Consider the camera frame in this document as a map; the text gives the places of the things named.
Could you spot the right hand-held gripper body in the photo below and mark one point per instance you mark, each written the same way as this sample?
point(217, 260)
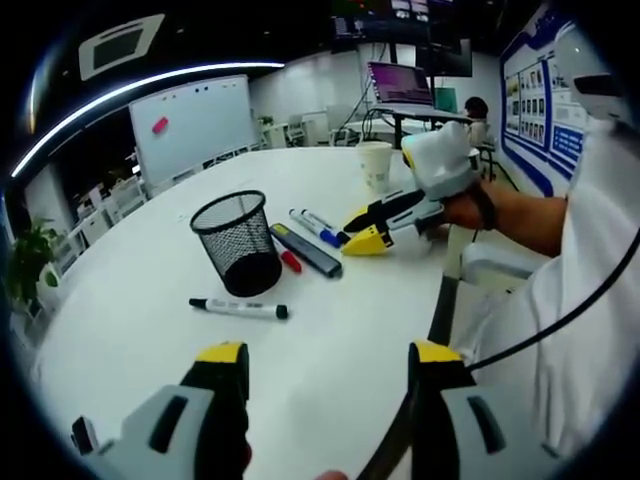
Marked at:
point(440, 157)

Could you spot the small potted plant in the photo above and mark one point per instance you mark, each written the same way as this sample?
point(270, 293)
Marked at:
point(266, 120)

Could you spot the standing desk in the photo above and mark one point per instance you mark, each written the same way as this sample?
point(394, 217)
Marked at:
point(410, 114)

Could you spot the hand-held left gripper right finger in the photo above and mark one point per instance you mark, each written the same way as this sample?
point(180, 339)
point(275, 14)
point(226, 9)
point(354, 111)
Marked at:
point(447, 425)

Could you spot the row of small whiteboard magnets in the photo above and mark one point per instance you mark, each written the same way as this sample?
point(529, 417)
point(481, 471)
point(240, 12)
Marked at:
point(204, 90)

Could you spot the person's right hand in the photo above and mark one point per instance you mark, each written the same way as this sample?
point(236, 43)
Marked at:
point(467, 207)

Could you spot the laptop with purple screen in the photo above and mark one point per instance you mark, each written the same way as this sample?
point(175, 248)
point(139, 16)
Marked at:
point(400, 82)

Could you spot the tall white cabinet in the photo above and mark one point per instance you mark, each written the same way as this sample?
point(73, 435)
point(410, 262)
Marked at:
point(42, 197)

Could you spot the pink whiteboard eraser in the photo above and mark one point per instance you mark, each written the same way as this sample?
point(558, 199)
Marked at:
point(160, 125)

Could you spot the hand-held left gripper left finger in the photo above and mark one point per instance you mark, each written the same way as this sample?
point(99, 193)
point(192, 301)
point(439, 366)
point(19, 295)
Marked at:
point(200, 415)

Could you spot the white chair armrest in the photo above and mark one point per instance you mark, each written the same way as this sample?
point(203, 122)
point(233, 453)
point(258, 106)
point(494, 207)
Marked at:
point(495, 260)

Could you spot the dark switched-off monitor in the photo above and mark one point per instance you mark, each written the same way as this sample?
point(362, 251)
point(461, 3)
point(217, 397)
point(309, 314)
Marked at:
point(447, 57)

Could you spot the person's left hand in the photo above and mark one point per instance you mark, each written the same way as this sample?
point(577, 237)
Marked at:
point(334, 475)

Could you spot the group of white office chairs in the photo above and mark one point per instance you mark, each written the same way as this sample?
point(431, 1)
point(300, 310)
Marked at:
point(125, 195)
point(300, 127)

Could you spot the white ceiling air vent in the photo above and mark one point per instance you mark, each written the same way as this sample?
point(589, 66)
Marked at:
point(120, 47)

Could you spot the black mesh pen holder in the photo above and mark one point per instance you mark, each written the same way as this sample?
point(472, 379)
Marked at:
point(245, 255)

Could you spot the black cap whiteboard marker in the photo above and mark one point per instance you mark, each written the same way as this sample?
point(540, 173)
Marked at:
point(240, 308)
point(320, 220)

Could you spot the blue white wall display board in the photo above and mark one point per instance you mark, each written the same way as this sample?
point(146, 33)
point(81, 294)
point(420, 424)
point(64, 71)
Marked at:
point(530, 115)

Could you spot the blue cap whiteboard marker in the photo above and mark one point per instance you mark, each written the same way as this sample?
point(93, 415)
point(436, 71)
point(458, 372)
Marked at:
point(310, 223)

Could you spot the curved ceiling light strip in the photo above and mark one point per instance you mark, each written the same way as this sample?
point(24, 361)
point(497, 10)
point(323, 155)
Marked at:
point(225, 66)

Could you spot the green potted plant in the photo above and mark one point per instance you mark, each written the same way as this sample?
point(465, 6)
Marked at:
point(30, 260)

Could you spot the red cap whiteboard marker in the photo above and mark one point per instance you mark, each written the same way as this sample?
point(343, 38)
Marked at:
point(291, 261)

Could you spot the teal paper bag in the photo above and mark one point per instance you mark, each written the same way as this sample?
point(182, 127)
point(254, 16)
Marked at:
point(446, 99)

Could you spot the white rolling whiteboard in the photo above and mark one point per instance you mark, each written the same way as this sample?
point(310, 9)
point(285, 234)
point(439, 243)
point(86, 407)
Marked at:
point(200, 127)

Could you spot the large wall monitor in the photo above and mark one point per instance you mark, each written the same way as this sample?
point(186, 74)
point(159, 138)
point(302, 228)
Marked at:
point(380, 25)

